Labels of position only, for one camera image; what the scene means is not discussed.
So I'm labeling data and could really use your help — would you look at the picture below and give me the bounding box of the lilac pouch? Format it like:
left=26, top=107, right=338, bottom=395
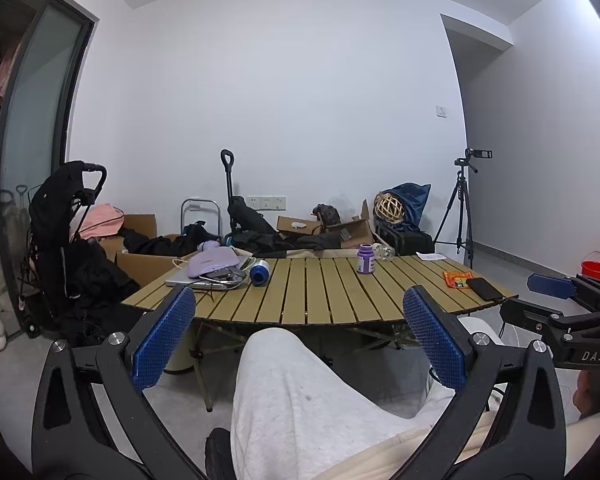
left=187, top=241, right=239, bottom=279

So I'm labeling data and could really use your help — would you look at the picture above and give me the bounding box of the silver laptop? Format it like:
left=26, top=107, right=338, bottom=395
left=164, top=266, right=248, bottom=291

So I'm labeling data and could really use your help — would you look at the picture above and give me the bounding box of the person's leg in grey pants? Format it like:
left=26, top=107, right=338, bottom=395
left=230, top=316, right=581, bottom=480

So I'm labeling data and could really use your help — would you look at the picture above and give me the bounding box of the purple bottle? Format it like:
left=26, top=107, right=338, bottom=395
left=357, top=243, right=377, bottom=275

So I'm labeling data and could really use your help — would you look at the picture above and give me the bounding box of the orange snack packet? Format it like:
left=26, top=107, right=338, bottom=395
left=443, top=270, right=475, bottom=289

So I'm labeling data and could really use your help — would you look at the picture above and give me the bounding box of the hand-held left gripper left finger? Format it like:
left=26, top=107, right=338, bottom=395
left=31, top=285, right=207, bottom=480

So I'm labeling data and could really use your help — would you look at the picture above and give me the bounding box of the wooden slat folding table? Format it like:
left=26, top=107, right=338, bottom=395
left=121, top=255, right=519, bottom=412

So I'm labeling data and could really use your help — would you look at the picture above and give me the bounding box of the white wall outlet strip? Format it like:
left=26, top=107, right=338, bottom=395
left=246, top=196, right=287, bottom=211

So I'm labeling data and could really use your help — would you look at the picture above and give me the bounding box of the black trolley handle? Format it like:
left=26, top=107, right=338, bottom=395
left=220, top=149, right=261, bottom=233

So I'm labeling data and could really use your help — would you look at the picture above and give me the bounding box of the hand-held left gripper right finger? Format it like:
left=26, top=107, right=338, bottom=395
left=403, top=285, right=567, bottom=480

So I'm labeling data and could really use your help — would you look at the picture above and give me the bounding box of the black shoe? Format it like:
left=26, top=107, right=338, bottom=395
left=204, top=428, right=237, bottom=480

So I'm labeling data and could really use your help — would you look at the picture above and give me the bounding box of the black tripod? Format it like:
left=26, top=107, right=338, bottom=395
left=433, top=158, right=479, bottom=270

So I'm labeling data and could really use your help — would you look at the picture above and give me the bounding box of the frosted glass door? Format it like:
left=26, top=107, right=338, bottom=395
left=0, top=0, right=101, bottom=341

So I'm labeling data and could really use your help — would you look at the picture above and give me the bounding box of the metal folding stool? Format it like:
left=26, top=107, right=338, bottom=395
left=180, top=199, right=222, bottom=236

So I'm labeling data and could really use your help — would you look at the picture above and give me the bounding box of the woven rattan ball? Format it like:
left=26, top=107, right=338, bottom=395
left=374, top=192, right=406, bottom=223

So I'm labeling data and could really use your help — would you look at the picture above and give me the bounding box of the pink bag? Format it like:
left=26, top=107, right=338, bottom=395
left=70, top=203, right=125, bottom=241

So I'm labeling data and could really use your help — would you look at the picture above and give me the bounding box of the open flat cardboard box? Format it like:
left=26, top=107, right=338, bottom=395
left=276, top=200, right=376, bottom=251

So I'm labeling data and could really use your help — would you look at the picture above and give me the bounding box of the black phone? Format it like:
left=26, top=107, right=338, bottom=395
left=466, top=277, right=503, bottom=302

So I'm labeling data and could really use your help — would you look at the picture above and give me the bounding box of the pile of dark clothes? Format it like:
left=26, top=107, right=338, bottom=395
left=122, top=220, right=343, bottom=260

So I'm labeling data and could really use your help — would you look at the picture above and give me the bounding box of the blue cloth bag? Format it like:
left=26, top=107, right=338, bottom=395
left=378, top=182, right=432, bottom=231

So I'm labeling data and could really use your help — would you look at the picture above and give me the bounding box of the black stroller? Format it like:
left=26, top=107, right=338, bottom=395
left=19, top=160, right=141, bottom=346

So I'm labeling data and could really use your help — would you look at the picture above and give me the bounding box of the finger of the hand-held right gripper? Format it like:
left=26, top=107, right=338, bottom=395
left=499, top=297, right=588, bottom=337
left=527, top=273, right=600, bottom=312

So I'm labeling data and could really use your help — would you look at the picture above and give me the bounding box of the black equipment case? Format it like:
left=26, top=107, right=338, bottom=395
left=374, top=220, right=436, bottom=257

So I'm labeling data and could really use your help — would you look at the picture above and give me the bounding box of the large cardboard box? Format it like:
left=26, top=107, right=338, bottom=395
left=99, top=214, right=191, bottom=287

